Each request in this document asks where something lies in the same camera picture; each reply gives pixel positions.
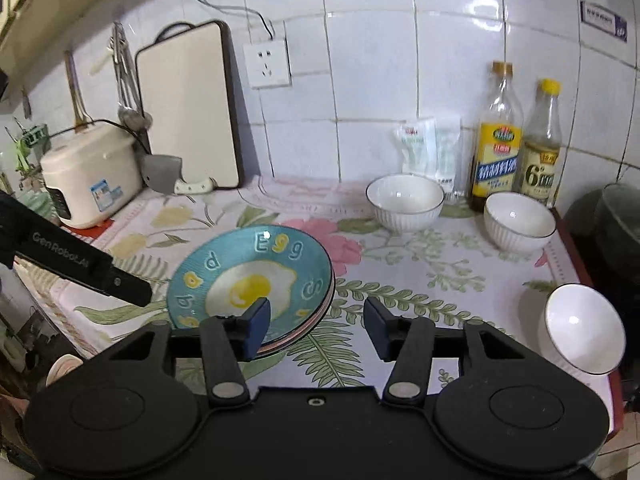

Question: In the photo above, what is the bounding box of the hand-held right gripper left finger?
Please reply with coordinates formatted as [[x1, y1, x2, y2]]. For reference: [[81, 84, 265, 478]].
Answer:
[[107, 297, 272, 409]]

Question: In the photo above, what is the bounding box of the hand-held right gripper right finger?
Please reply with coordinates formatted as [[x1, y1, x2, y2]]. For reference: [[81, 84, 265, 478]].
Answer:
[[364, 297, 528, 409]]

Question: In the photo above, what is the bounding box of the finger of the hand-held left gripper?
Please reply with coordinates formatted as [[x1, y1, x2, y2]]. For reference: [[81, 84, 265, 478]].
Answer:
[[111, 270, 152, 307]]

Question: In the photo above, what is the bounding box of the blue egg print plate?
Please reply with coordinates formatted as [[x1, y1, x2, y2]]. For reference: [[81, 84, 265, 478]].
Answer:
[[166, 225, 335, 353]]

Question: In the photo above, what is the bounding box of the white ribbed bowl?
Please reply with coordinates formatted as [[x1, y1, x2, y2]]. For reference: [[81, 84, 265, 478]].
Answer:
[[537, 283, 627, 386], [483, 192, 558, 255], [366, 173, 445, 234]]

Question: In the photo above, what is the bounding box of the red striped cloth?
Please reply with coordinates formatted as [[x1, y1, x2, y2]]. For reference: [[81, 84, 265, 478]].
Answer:
[[60, 220, 111, 243]]

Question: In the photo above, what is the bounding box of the floral tablecloth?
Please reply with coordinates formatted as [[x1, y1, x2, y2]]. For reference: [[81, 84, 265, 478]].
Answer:
[[15, 175, 616, 411]]

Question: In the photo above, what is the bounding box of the white rice cooker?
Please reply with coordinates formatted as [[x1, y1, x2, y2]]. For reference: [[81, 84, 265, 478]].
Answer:
[[40, 122, 146, 231]]

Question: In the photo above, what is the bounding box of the green hanging holder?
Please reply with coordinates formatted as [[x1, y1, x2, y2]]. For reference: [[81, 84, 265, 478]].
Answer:
[[17, 122, 48, 148]]

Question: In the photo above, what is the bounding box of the steel cleaver knife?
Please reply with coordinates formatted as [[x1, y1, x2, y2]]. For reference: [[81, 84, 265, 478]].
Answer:
[[139, 154, 218, 196]]

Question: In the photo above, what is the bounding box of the wooden spatula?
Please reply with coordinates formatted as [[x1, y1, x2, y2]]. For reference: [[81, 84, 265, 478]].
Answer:
[[65, 50, 96, 133]]

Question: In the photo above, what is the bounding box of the steel ladle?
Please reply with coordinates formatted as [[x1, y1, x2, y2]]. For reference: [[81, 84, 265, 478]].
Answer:
[[112, 22, 153, 131]]

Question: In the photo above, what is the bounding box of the clear plastic bag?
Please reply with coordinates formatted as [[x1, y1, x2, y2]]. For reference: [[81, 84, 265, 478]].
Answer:
[[434, 115, 463, 206]]

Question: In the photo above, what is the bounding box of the white seasoning bag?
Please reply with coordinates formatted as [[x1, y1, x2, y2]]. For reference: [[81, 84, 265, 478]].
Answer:
[[392, 117, 438, 178]]

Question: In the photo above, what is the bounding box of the cream cutting board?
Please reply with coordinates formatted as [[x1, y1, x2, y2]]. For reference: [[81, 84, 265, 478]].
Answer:
[[135, 20, 245, 190]]

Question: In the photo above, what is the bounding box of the yellow label oil bottle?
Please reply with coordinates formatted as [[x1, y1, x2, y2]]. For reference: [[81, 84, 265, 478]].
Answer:
[[470, 61, 524, 213]]

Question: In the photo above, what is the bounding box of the clear vinegar bottle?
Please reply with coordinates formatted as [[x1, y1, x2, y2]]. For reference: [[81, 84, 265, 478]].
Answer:
[[517, 78, 563, 209]]

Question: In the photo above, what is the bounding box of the black pot with lid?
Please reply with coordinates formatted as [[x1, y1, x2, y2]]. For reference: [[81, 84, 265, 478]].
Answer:
[[567, 182, 640, 281]]

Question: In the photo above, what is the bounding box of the cream handled peeler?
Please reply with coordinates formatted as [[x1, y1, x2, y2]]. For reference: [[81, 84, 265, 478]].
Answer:
[[90, 45, 121, 76]]

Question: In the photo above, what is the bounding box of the white wall socket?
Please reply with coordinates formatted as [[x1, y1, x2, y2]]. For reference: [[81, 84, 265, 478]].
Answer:
[[243, 37, 292, 90]]

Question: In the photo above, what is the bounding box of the black power cable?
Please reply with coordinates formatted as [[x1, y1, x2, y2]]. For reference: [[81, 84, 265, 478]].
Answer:
[[177, 0, 276, 41]]

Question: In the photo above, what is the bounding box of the wall label sticker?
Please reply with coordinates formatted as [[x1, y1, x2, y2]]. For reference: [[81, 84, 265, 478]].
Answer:
[[580, 0, 628, 43]]

